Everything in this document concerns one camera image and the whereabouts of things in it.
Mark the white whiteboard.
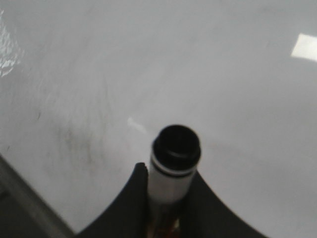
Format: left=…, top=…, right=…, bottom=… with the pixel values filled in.
left=0, top=0, right=317, bottom=238

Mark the grey aluminium marker tray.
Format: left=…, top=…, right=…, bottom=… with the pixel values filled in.
left=0, top=156, right=75, bottom=238

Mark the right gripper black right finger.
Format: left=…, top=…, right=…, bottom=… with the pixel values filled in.
left=180, top=173, right=266, bottom=238

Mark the white whiteboard marker pen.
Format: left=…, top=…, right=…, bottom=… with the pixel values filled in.
left=147, top=124, right=201, bottom=238

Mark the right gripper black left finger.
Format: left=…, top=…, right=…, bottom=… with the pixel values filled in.
left=76, top=163, right=148, bottom=238

